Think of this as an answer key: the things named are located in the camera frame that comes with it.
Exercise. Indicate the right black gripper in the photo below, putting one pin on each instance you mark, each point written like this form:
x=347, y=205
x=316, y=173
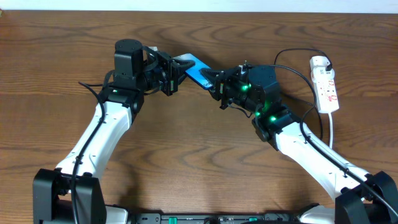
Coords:
x=224, y=88

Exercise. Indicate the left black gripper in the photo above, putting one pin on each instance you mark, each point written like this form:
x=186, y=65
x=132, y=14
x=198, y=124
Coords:
x=170, y=73

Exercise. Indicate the blue Galaxy smartphone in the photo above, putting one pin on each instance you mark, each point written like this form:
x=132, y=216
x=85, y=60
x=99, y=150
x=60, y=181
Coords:
x=194, y=72

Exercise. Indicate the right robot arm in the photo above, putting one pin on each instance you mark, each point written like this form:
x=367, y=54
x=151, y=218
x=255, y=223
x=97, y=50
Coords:
x=359, y=196

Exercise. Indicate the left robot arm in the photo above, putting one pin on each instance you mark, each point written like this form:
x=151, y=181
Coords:
x=71, y=193

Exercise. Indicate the white USB charger adapter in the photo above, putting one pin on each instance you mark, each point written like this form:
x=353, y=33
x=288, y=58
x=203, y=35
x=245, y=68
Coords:
x=320, y=61

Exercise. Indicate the white power strip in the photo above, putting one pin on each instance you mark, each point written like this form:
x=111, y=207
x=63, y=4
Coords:
x=325, y=89

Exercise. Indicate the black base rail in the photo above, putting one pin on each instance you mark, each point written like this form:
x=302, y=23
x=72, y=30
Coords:
x=202, y=218

